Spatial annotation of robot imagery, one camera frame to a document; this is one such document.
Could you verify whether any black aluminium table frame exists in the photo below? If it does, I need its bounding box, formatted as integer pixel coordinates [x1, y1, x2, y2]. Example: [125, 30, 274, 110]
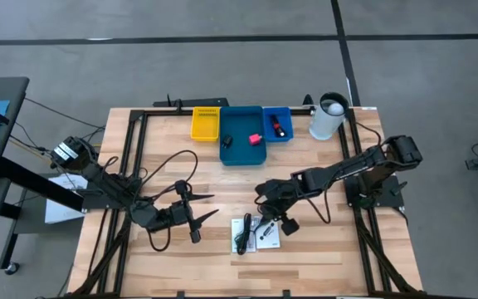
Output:
[71, 105, 425, 298]

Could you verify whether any white paper sheet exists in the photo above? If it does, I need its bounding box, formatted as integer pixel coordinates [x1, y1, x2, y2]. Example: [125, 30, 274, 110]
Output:
[44, 173, 89, 225]

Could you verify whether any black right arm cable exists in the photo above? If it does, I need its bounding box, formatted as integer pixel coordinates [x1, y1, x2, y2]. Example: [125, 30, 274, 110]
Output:
[305, 189, 334, 225]

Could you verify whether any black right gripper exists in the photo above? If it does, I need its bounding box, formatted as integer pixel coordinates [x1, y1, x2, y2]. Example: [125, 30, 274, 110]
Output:
[255, 178, 305, 238]

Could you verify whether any black bar bracket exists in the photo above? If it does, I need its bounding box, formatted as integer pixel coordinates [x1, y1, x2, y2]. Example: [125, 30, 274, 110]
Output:
[152, 94, 231, 110]

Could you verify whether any white cylindrical lamp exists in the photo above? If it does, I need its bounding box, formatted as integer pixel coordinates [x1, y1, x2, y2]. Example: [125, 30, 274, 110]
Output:
[308, 91, 350, 141]

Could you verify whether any large teal plastic bin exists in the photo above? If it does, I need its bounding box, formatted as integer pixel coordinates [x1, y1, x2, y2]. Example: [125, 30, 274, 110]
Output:
[218, 105, 268, 167]

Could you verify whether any yellow plastic bin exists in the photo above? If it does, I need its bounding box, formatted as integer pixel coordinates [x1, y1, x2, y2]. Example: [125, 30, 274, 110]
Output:
[190, 106, 222, 143]

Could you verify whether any red handled tool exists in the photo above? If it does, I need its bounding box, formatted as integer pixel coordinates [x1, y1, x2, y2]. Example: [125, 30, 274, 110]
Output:
[269, 114, 286, 139]

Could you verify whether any black floor cable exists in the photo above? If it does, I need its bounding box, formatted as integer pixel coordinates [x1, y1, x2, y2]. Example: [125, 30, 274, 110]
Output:
[8, 97, 107, 167]

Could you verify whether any small blue plastic bin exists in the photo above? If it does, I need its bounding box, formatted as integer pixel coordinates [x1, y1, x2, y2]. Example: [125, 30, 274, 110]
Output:
[262, 106, 294, 144]

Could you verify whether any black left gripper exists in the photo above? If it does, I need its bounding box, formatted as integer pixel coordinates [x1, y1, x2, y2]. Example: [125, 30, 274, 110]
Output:
[168, 179, 220, 244]

